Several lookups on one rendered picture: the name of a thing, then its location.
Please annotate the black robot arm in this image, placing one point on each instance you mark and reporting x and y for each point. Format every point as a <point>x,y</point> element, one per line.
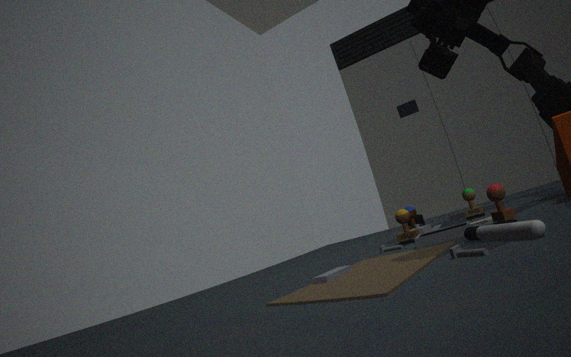
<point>553,95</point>

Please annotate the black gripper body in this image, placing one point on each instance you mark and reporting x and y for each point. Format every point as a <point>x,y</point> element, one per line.
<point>448,34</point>

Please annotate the wooden rubber stamp with red knob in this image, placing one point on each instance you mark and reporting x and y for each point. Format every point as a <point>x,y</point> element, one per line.
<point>496,193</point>

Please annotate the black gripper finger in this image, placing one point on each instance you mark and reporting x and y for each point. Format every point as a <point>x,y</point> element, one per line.
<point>441,54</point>
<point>469,19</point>

